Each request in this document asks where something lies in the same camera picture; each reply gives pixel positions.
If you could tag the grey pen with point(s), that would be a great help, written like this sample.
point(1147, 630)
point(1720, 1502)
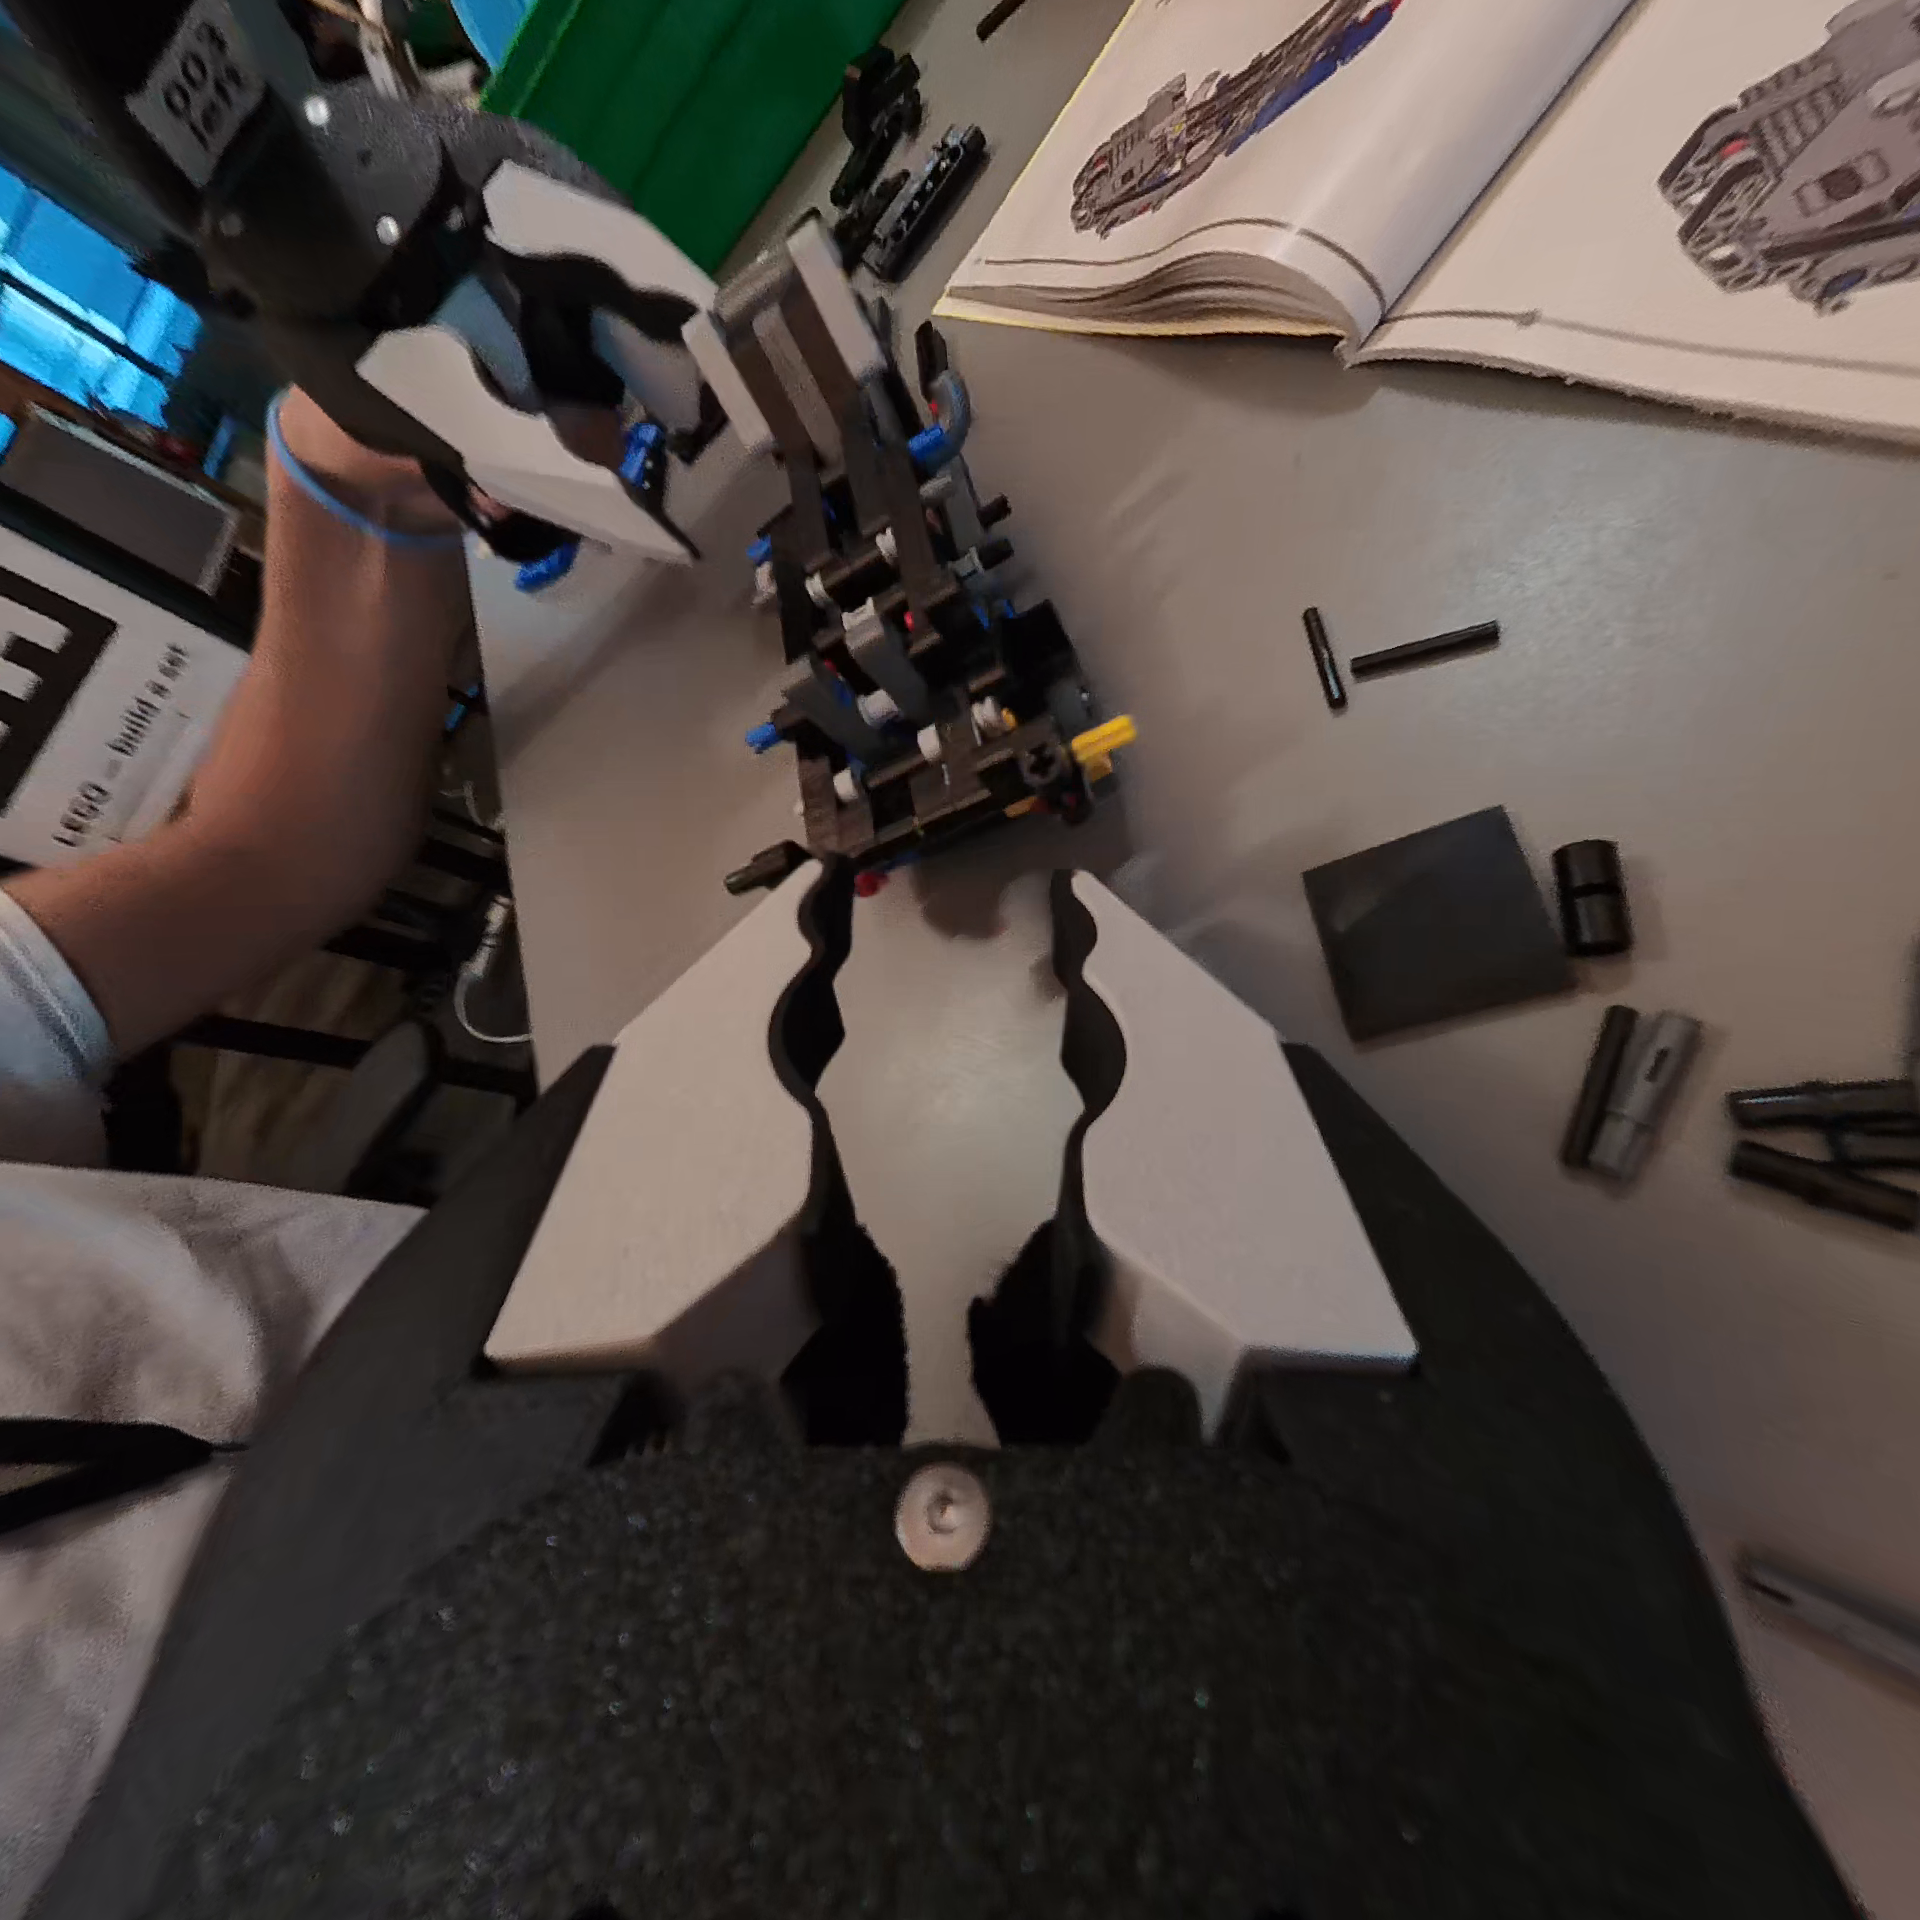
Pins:
point(1827, 1620)

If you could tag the long black lego axle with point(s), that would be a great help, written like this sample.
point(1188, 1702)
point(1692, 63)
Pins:
point(1426, 652)

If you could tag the black lego beam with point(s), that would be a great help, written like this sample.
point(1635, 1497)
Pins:
point(930, 202)

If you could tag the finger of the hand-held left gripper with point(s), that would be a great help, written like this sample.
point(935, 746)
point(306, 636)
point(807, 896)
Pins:
point(493, 436)
point(601, 234)

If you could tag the grey box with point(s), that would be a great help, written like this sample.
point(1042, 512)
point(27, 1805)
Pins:
point(121, 495)

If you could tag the partly built lego vehicle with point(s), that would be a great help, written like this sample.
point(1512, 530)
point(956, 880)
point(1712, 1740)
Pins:
point(901, 661)

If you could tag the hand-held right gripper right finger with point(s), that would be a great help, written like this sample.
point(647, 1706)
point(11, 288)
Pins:
point(1228, 1186)

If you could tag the black lego pin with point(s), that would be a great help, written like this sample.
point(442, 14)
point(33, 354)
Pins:
point(1593, 1079)

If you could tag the white printed sign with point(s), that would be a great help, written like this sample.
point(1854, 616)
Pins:
point(134, 720)

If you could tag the person's left forearm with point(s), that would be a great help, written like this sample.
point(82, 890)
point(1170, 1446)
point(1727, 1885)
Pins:
point(285, 720)

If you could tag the black square lego tile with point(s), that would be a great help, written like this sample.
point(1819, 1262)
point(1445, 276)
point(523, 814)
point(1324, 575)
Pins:
point(1433, 921)

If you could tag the open lego instruction booklet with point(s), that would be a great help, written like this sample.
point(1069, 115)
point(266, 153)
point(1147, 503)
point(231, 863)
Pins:
point(1500, 178)

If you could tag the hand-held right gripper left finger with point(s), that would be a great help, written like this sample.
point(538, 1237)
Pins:
point(675, 1171)

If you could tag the grey lego connector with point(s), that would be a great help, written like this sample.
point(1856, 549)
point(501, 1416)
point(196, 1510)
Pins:
point(1649, 1087)

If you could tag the blue wristband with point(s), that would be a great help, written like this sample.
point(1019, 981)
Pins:
point(323, 495)

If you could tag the black lego bracket piece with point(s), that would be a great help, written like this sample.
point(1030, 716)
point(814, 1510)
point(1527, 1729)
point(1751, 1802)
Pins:
point(877, 120)

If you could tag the short black lego axle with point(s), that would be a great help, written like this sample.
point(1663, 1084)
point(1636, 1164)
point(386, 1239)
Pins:
point(1323, 661)

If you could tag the black lego cylinder connector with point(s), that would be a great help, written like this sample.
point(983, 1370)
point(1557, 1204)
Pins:
point(1593, 897)

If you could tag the green plastic bin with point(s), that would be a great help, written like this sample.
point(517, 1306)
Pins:
point(675, 89)

